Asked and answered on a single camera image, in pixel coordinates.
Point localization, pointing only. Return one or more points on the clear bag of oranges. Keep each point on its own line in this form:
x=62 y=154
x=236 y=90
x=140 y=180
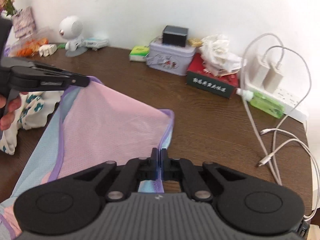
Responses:
x=27 y=48

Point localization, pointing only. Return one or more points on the white round-headed robot figure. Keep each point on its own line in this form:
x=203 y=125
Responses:
x=71 y=26

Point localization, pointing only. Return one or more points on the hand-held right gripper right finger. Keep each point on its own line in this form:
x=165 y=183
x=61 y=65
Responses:
x=163 y=160

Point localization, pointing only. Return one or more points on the small black box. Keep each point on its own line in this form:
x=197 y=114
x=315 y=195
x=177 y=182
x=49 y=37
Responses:
x=175 y=36

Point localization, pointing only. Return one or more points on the pink and blue mesh garment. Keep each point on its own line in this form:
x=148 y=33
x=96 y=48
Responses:
x=112 y=120

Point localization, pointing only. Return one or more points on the white light blue gadget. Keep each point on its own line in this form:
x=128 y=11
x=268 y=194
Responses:
x=96 y=42

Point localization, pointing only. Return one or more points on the white power strip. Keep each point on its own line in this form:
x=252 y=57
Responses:
x=292 y=102

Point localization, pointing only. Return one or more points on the white charger plug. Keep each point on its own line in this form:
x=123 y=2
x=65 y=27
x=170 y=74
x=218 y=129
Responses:
x=273 y=78
x=258 y=72

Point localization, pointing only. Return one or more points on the green tissue packet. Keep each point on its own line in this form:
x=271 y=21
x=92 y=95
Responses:
x=138 y=53

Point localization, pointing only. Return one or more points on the pale purple tin box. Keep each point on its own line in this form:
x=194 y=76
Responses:
x=170 y=60

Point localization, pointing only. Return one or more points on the green transparent bottle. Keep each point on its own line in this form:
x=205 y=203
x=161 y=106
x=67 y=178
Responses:
x=267 y=106

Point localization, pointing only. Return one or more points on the small green object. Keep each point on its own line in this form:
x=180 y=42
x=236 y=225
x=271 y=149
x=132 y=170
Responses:
x=61 y=46

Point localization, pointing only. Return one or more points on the crumpled white tissues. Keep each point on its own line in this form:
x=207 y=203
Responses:
x=217 y=52

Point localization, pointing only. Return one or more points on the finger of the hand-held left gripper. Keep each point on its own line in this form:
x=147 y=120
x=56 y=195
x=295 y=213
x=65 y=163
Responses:
x=50 y=78

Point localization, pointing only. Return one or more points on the pale purple knitted vase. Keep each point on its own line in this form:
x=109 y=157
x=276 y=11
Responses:
x=23 y=22

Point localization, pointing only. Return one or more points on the red and black box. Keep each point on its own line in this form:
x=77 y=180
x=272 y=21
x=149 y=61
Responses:
x=210 y=85

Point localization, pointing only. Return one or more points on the small white plastic object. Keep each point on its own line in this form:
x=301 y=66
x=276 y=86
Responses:
x=47 y=50

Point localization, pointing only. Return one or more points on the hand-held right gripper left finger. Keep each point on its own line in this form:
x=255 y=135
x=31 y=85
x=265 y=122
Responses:
x=155 y=160

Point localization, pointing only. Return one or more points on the person's left hand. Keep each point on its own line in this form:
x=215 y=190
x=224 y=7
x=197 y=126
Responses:
x=14 y=106

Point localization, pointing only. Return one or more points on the small tan packet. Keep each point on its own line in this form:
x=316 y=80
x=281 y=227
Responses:
x=195 y=42

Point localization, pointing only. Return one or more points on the white garment with green flowers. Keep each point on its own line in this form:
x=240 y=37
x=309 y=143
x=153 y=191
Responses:
x=32 y=120

